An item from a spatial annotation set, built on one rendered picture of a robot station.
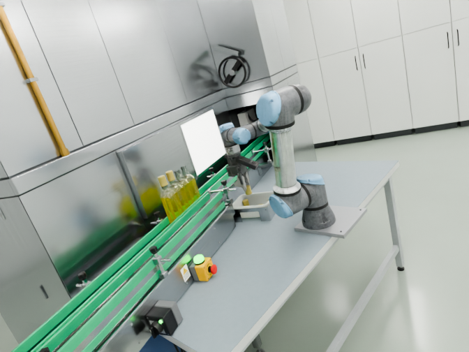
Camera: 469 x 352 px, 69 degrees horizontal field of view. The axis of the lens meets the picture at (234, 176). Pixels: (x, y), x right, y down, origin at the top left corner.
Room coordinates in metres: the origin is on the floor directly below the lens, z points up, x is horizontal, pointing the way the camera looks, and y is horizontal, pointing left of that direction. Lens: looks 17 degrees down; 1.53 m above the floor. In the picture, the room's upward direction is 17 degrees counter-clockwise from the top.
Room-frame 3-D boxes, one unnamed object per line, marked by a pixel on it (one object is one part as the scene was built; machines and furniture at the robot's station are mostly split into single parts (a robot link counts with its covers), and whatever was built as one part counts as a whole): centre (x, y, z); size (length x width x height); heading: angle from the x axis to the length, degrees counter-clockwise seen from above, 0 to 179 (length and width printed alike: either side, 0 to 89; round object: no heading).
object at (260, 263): (1.88, 0.14, 0.73); 1.58 x 1.52 x 0.04; 133
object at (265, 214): (1.72, -0.04, 0.79); 0.27 x 0.17 x 0.08; 60
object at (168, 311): (1.01, 0.38, 0.79); 0.08 x 0.08 x 0.08; 60
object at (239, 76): (2.44, -0.20, 1.49); 0.21 x 0.05 x 0.21; 60
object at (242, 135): (1.62, -0.09, 1.22); 0.11 x 0.11 x 0.08; 26
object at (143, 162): (1.91, 0.24, 1.15); 0.90 x 0.03 x 0.34; 150
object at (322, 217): (1.40, -0.31, 0.82); 0.15 x 0.15 x 0.10
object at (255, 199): (1.71, -0.06, 0.80); 0.22 x 0.17 x 0.09; 60
